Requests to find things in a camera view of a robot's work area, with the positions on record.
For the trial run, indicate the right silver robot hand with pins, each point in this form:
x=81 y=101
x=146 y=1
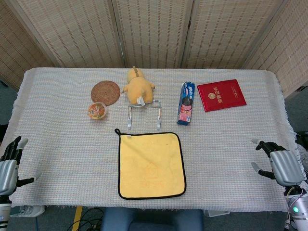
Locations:
x=287 y=168

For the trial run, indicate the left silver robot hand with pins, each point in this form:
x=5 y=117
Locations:
x=8 y=170

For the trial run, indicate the yellow cloth with black back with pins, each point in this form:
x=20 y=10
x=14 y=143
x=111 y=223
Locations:
x=149 y=168

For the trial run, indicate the white sneaker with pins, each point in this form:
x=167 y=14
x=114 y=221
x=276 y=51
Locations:
x=31 y=210

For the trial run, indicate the pale woven tablecloth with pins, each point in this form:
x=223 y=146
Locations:
x=60 y=144

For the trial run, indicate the yellow floor tape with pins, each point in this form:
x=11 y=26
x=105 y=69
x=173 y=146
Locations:
x=77 y=216

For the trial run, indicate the clear plastic box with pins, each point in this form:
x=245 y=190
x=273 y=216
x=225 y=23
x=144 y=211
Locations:
x=216 y=212

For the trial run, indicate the red certificate book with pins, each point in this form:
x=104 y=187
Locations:
x=221 y=95

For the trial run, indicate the orange fruit jelly cup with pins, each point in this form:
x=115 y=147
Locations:
x=97 y=110

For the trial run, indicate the blue cookie box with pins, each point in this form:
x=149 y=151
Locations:
x=185 y=106

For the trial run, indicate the round woven brown coaster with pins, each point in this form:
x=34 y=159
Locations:
x=105 y=92

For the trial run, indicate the blue chair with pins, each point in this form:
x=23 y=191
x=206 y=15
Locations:
x=144 y=219

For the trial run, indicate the woven folding screen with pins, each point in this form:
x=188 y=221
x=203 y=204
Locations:
x=72 y=31

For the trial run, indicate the yellow plush toy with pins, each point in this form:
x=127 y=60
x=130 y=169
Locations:
x=138 y=89

